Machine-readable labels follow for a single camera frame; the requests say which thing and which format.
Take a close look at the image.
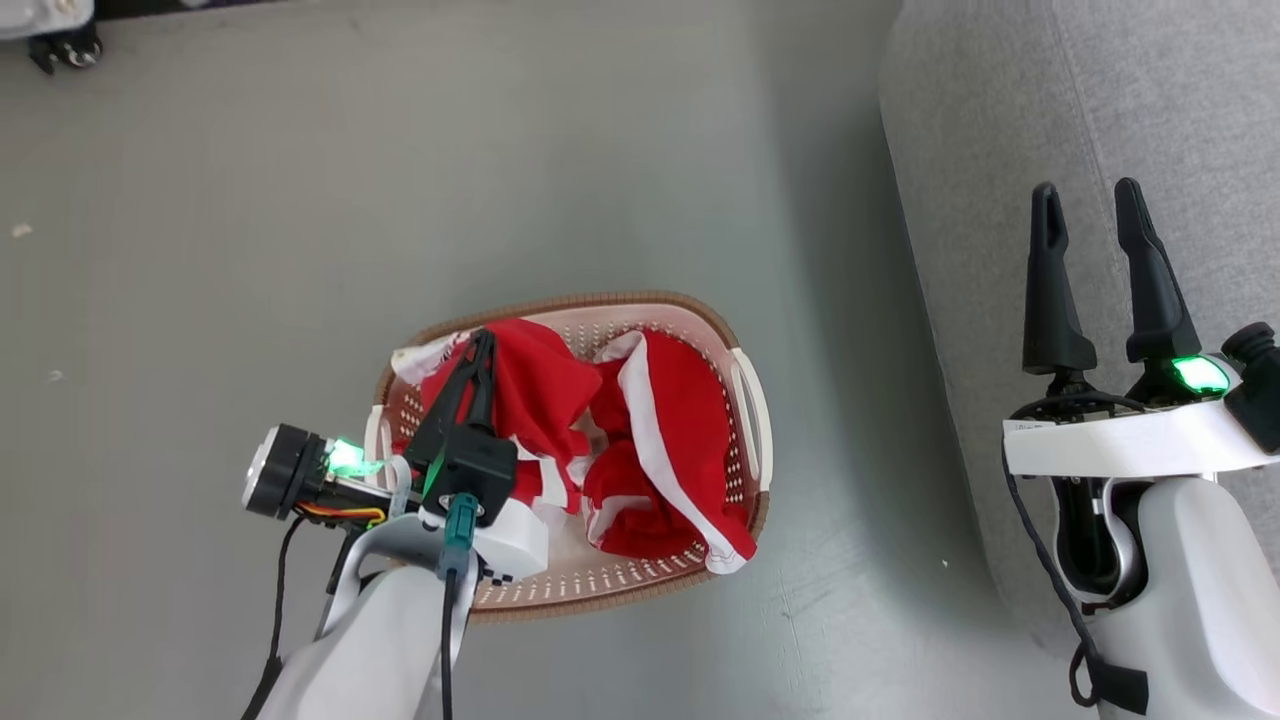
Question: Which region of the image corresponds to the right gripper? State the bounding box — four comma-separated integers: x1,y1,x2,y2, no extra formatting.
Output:
1003,178,1271,479

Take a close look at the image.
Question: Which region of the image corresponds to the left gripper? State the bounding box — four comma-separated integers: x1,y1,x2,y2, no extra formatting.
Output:
243,330,550,582

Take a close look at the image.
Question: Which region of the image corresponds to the red white-trimmed jersey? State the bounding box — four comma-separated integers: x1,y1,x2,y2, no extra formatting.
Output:
392,318,758,576

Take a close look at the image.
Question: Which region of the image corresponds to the pink brown-rimmed laundry basket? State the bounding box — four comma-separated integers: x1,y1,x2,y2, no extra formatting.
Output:
372,290,773,623

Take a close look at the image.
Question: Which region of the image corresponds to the grey fabric sofa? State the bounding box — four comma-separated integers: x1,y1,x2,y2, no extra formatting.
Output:
880,0,1280,661

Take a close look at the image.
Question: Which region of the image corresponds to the black caster wheel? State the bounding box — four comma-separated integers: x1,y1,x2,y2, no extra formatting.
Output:
30,30,103,75

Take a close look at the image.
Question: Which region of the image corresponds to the white cart base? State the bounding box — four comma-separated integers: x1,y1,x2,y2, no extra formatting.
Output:
0,0,96,41

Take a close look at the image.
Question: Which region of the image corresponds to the left cable with teal connector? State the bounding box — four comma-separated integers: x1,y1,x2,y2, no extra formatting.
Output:
437,492,483,720

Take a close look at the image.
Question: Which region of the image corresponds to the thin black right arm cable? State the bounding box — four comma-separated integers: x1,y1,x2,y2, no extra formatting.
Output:
1002,395,1151,716

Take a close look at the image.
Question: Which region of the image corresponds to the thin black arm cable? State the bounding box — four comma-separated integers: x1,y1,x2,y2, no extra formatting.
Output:
1002,395,1151,716
240,515,306,720

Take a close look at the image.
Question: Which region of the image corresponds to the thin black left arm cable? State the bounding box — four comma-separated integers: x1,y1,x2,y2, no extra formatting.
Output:
240,515,306,720

